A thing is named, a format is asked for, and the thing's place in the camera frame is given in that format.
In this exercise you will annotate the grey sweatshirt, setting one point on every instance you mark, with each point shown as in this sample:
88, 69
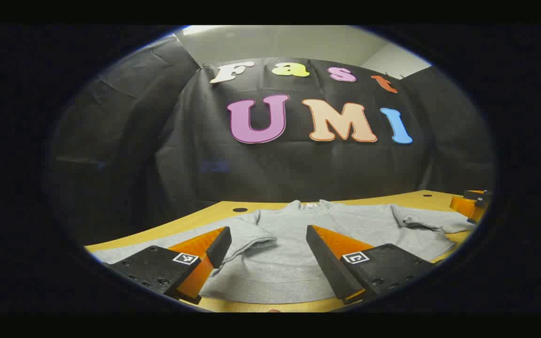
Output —
289, 244

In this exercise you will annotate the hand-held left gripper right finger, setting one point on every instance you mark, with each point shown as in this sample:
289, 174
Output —
327, 263

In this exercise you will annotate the black backdrop cloth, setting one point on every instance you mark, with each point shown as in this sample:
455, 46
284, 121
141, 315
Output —
298, 169

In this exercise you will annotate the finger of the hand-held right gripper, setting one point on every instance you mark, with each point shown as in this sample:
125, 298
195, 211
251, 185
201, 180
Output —
462, 205
478, 195

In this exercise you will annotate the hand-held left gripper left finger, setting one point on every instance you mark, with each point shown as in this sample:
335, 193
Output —
219, 249

